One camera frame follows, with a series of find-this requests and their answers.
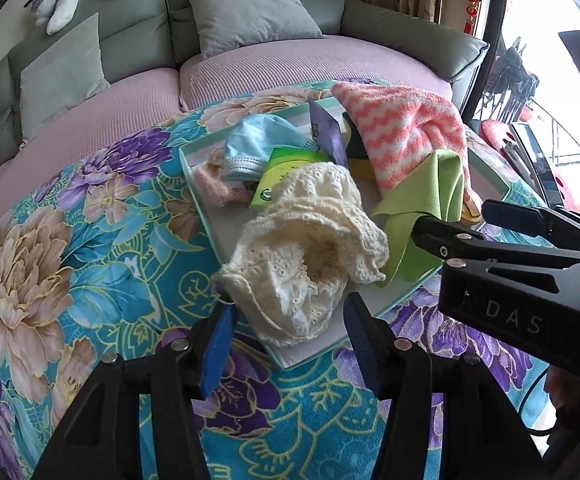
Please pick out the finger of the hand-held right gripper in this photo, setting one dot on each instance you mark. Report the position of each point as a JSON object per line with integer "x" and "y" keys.
{"x": 519, "y": 215}
{"x": 449, "y": 242}

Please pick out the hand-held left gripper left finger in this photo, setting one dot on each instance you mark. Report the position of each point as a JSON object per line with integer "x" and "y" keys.
{"x": 217, "y": 350}

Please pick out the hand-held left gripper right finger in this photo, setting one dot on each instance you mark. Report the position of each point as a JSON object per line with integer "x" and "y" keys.
{"x": 364, "y": 355}

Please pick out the light green cloth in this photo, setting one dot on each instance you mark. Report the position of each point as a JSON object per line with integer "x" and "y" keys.
{"x": 419, "y": 190}

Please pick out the teal-edged white tray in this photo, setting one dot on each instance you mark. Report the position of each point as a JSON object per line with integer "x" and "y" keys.
{"x": 225, "y": 225}

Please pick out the pink white striped towel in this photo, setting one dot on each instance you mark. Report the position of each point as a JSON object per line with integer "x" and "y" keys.
{"x": 404, "y": 120}

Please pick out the green yellow sponge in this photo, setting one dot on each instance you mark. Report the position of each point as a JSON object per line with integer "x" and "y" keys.
{"x": 354, "y": 145}

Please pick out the cream lace hat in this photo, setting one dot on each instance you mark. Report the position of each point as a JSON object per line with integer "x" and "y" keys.
{"x": 310, "y": 210}

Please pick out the purple packet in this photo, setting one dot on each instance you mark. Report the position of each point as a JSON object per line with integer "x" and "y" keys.
{"x": 327, "y": 130}

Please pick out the pink fluffy scrunchie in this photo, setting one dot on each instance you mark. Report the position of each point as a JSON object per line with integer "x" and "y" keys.
{"x": 210, "y": 180}

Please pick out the green tissue packet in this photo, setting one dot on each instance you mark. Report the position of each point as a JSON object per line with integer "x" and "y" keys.
{"x": 270, "y": 185}

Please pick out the light blue face mask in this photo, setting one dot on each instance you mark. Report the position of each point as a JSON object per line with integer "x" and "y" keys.
{"x": 255, "y": 140}

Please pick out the dark flat panel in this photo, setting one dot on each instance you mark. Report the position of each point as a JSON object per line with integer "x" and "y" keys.
{"x": 534, "y": 160}

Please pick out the red plastic stool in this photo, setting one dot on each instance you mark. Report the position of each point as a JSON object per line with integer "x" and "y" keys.
{"x": 497, "y": 135}

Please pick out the black metal rack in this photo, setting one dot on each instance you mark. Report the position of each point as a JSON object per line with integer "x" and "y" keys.
{"x": 512, "y": 80}

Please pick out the floral blanket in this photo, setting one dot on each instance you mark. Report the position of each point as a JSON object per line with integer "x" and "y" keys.
{"x": 95, "y": 260}

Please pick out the lavender sofa seat cover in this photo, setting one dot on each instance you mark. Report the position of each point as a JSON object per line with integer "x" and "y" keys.
{"x": 320, "y": 60}
{"x": 120, "y": 105}

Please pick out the grey lavender cushion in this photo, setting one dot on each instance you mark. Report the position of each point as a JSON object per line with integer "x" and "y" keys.
{"x": 250, "y": 15}

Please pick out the plain grey cushion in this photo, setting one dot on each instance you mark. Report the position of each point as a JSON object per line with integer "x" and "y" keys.
{"x": 65, "y": 75}

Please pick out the grey sofa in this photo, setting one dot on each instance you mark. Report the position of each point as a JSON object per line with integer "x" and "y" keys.
{"x": 140, "y": 5}

